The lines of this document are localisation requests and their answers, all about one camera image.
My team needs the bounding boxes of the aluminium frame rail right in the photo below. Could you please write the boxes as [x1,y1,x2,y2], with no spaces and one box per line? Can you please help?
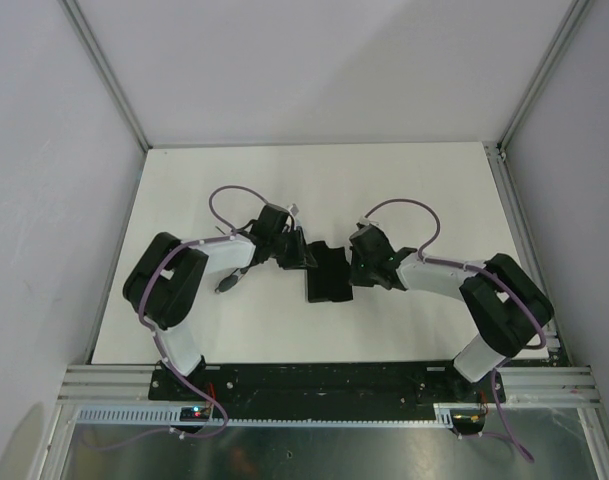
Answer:
[482,142,571,367]

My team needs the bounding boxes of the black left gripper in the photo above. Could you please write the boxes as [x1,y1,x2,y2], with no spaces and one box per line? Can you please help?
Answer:
[269,226,316,271]

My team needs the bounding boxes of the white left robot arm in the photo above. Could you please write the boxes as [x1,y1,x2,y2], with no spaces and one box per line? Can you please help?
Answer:
[123,203,317,400]

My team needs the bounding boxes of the dark aviator sunglasses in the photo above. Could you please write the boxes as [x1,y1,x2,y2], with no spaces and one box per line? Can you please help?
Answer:
[215,267,249,294]

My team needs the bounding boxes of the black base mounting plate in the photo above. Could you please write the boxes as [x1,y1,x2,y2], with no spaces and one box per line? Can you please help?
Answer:
[148,358,508,406]

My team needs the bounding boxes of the aluminium frame post left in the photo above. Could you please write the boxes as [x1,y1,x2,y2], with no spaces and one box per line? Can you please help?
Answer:
[58,0,151,153]

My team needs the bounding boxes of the aluminium frame post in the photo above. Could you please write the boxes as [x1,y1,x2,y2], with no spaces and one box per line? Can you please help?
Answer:
[58,0,151,153]
[496,0,595,151]

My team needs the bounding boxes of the white slotted cable duct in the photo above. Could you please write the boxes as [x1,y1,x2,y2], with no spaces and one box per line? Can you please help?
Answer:
[77,404,484,430]

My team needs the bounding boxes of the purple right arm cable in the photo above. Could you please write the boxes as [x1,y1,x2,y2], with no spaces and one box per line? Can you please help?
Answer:
[357,198,548,461]

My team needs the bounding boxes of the black glasses case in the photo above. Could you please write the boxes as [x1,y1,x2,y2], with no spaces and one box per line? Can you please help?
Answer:
[306,241,353,303]

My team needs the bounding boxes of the aluminium frame post right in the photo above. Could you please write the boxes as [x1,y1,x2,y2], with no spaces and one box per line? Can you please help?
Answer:
[496,0,595,151]

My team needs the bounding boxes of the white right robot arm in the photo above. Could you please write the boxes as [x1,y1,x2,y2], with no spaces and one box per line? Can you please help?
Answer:
[349,224,554,401]

